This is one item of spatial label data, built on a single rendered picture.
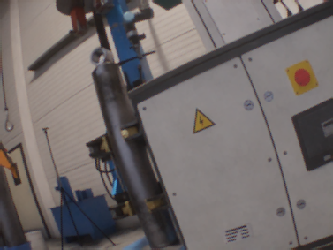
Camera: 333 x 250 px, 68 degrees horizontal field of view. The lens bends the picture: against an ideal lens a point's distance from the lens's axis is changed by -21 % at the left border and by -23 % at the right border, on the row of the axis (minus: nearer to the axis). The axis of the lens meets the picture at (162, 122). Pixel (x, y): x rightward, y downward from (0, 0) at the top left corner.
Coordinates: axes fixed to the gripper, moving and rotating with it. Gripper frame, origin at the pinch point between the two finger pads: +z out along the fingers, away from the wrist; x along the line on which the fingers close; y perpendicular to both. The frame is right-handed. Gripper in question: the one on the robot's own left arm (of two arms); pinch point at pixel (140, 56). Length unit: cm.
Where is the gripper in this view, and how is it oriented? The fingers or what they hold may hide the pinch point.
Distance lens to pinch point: 221.3
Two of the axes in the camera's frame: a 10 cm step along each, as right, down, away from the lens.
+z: 3.3, 9.3, -1.6
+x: 0.1, -1.8, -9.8
